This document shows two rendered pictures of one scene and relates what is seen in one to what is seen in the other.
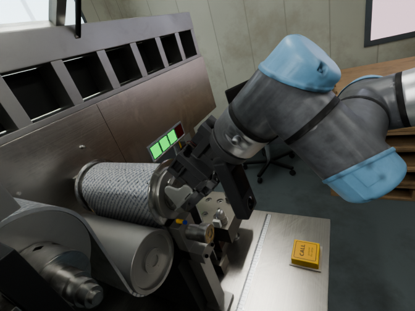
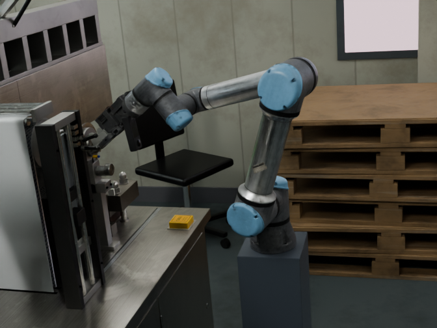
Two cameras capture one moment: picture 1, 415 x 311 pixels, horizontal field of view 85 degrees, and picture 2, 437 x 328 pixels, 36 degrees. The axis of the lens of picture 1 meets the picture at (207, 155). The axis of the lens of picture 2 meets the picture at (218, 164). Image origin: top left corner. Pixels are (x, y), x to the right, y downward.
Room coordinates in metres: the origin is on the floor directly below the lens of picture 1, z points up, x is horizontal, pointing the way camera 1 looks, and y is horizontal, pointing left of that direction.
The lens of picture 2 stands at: (-1.75, 0.33, 1.87)
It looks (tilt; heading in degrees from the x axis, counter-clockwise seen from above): 19 degrees down; 343
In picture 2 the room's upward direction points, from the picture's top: 5 degrees counter-clockwise
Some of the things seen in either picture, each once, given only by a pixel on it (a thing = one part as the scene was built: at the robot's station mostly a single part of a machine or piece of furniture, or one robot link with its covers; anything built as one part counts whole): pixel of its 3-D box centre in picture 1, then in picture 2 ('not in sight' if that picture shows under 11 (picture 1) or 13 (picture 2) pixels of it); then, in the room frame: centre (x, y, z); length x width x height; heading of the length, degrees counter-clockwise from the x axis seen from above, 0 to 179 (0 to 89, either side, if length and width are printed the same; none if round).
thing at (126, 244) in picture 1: (112, 247); not in sight; (0.39, 0.27, 1.18); 0.26 x 0.12 x 0.12; 56
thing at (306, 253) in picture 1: (306, 253); (181, 221); (0.42, -0.19, 0.91); 0.07 x 0.07 x 0.02; 56
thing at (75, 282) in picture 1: (79, 289); not in sight; (0.17, 0.17, 1.34); 0.06 x 0.03 x 0.03; 56
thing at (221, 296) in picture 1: (206, 266); (103, 205); (0.37, 0.08, 1.05); 0.06 x 0.05 x 0.31; 56
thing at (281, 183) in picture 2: not in sight; (269, 196); (0.12, -0.41, 1.07); 0.13 x 0.12 x 0.14; 133
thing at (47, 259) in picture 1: (50, 274); not in sight; (0.20, 0.22, 1.34); 0.06 x 0.06 x 0.06; 56
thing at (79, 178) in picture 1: (101, 184); not in sight; (0.56, 0.31, 1.25); 0.15 x 0.01 x 0.15; 146
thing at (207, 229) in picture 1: (205, 232); (108, 169); (0.35, 0.05, 1.18); 0.04 x 0.02 x 0.04; 146
